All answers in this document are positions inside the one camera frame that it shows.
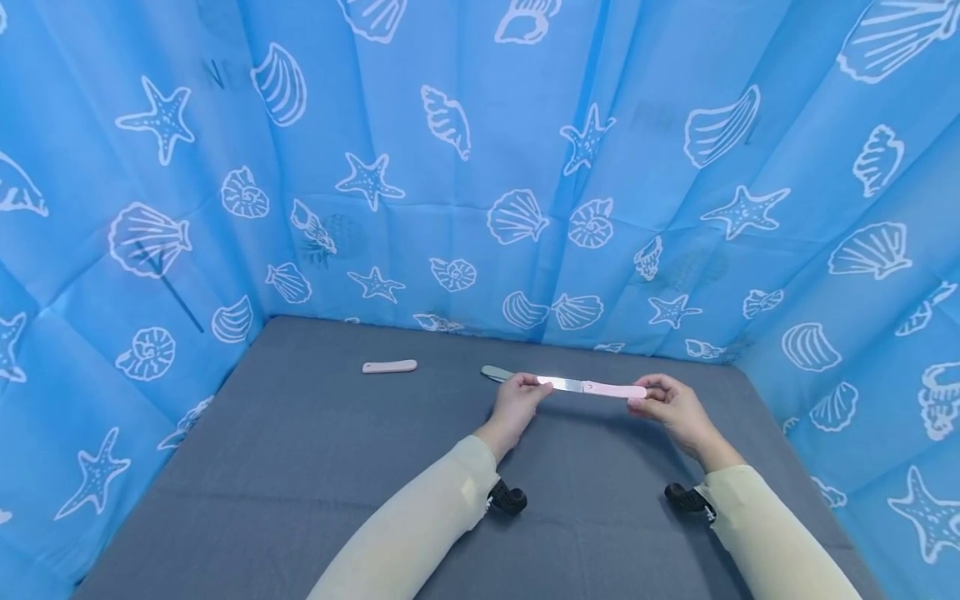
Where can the person's left hand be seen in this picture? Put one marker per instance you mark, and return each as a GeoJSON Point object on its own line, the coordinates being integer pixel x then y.
{"type": "Point", "coordinates": [513, 413]}

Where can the person's right hand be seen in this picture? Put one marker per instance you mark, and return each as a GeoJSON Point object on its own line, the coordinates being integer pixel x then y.
{"type": "Point", "coordinates": [682, 417]}

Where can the person's left thumb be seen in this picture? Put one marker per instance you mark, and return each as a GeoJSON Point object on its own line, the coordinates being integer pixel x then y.
{"type": "Point", "coordinates": [535, 399]}

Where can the person's right thumb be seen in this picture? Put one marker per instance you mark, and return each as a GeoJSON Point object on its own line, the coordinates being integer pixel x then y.
{"type": "Point", "coordinates": [643, 405]}

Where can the person's left fingers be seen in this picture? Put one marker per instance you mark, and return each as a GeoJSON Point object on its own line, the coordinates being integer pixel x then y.
{"type": "Point", "coordinates": [525, 381]}

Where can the person's right fingers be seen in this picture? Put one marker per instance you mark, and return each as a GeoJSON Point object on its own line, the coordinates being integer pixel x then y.
{"type": "Point", "coordinates": [661, 383]}

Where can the person's left forearm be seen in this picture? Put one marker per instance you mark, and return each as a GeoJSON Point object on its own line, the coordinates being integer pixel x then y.
{"type": "Point", "coordinates": [420, 525]}

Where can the person's right forearm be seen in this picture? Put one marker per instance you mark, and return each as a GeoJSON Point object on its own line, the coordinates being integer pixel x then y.
{"type": "Point", "coordinates": [772, 542]}

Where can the black wrist band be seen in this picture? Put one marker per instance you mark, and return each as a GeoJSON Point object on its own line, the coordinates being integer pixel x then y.
{"type": "Point", "coordinates": [686, 498]}
{"type": "Point", "coordinates": [508, 498]}

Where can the pink oblong sheath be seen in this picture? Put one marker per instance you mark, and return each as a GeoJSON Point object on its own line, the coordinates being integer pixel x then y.
{"type": "Point", "coordinates": [389, 367]}

